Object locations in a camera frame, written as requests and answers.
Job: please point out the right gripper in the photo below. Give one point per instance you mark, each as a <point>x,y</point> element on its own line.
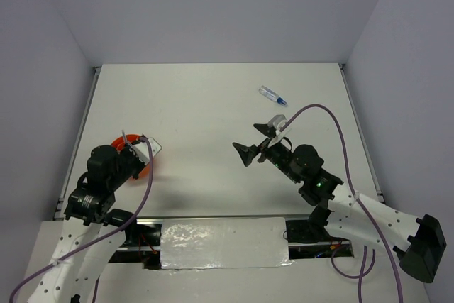
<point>247,153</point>

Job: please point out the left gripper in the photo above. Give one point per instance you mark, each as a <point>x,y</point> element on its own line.
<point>140,163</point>

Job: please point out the clear blue pen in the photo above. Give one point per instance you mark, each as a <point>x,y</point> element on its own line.
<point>125,140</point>

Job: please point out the clear spray bottle blue cap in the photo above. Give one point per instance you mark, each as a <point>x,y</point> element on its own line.
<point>272,96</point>

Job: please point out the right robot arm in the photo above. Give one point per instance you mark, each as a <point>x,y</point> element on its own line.
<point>418,243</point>

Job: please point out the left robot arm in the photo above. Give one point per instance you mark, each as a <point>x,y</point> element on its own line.
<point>93,229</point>

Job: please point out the orange round organizer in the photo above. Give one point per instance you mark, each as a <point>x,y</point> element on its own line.
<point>133,139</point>

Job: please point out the foil covered panel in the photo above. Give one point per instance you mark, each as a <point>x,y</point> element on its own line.
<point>205,244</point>

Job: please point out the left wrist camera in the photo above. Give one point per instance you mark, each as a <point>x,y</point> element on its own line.
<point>146,148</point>

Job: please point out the metal rail base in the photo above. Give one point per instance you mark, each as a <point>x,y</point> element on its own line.
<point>143,245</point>

